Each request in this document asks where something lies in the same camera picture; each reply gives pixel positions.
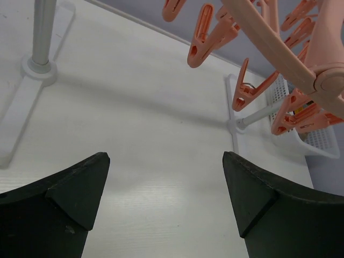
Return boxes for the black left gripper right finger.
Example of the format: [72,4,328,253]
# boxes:
[223,152,343,257]

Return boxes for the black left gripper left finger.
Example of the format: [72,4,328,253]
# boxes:
[1,152,110,257]

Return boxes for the pink round clip hanger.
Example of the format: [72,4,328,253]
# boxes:
[162,0,344,135]

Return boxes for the white plastic basket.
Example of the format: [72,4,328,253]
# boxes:
[266,75,340,159]

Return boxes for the white drying rack stand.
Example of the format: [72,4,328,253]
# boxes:
[0,0,285,169]

